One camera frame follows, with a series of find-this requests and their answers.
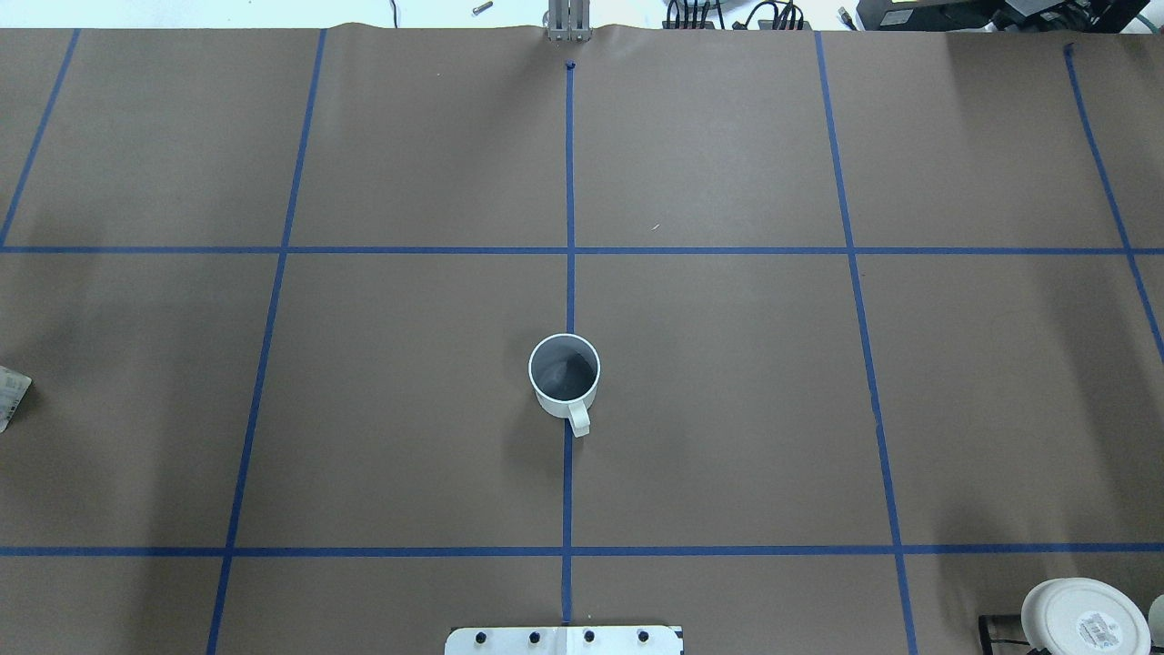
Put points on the black wire mug rack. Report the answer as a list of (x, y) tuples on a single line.
[(1003, 634)]

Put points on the white mug grey inside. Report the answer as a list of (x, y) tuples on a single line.
[(564, 371)]

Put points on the aluminium frame post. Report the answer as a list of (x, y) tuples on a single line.
[(568, 21)]

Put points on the milk carton green cap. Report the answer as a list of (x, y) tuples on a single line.
[(13, 388)]

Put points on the white mug upper on rack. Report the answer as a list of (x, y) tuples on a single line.
[(1155, 620)]

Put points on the white pillar with base plate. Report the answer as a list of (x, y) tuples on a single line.
[(602, 639)]

